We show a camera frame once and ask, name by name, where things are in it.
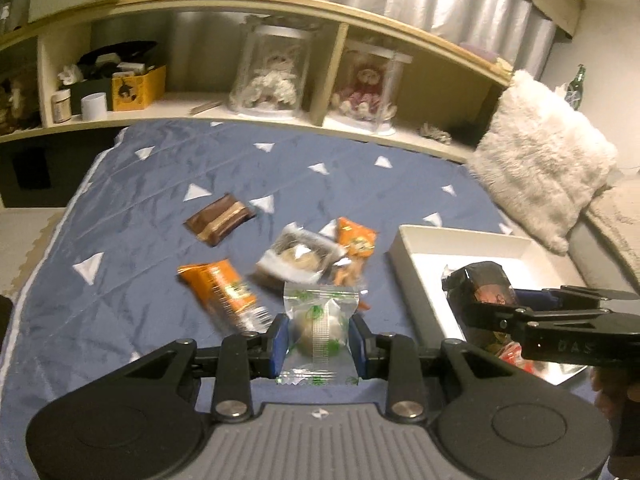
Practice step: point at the person's right hand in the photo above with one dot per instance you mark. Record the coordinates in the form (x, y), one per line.
(602, 390)

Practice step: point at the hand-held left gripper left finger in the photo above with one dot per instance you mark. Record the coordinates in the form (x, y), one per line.
(281, 347)

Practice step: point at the green print clear packet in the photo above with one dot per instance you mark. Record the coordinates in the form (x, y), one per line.
(315, 320)

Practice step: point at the beige foam floor mat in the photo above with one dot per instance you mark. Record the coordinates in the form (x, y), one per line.
(25, 250)

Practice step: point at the small orange snack packet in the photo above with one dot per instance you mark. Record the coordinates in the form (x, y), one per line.
(357, 237)

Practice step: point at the white cardboard box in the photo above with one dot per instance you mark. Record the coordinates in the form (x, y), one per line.
(530, 260)

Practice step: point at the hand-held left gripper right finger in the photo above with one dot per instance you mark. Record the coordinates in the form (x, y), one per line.
(356, 347)

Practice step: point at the seashell ornament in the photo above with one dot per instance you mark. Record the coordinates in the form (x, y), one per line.
(435, 133)

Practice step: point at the black cloth item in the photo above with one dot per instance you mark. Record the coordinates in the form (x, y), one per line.
(115, 57)

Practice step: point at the white dress doll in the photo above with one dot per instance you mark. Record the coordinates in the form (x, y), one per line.
(270, 80)

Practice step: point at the brown chocolate packet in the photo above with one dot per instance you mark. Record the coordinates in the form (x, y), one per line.
(220, 217)

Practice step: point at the white doll in case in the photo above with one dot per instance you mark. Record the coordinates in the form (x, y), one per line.
(275, 35)

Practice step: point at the small jar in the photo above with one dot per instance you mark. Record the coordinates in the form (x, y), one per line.
(61, 106)

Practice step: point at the fluffy white pillow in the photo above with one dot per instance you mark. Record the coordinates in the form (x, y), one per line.
(540, 160)

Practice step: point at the yellow box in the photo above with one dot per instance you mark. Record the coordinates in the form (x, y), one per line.
(137, 90)

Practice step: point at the beige fluffy blanket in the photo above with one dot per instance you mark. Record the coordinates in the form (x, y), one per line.
(617, 210)

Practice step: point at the pink doll in case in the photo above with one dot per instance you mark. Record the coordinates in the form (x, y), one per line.
(370, 55)

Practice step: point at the brown plush toy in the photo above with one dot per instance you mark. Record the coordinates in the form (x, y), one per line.
(17, 102)

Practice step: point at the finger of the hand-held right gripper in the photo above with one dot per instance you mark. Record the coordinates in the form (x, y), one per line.
(490, 316)
(595, 292)

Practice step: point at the clear packet round pastry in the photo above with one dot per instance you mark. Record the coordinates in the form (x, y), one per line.
(300, 255)

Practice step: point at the blue triangle print quilt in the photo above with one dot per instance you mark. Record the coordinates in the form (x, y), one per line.
(150, 185)

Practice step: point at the wooden strip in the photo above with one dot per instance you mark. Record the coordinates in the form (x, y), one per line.
(205, 107)

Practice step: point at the pink dress doll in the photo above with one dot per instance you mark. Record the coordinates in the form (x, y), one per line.
(362, 92)

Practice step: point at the red snack packet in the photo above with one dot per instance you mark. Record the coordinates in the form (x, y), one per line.
(512, 355)

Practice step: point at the white crumpled tissue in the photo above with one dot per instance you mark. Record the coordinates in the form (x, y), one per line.
(70, 75)

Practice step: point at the green beer bottle white label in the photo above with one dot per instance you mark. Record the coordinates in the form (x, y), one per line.
(576, 90)

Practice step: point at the wooden shelf unit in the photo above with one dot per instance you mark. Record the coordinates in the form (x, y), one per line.
(250, 0)

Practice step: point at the black packet red mooncake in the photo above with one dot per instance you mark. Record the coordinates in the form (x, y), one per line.
(475, 280)

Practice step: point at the grey cushion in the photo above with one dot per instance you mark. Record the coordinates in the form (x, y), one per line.
(605, 260)

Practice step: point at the long orange snack packet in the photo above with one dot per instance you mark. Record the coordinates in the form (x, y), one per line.
(225, 290)

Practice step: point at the black box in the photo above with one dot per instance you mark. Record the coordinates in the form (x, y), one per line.
(90, 92)

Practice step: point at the clear packet brown cookies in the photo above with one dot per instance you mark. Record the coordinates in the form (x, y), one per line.
(347, 275)

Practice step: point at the white cup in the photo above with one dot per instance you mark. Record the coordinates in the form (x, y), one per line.
(94, 107)

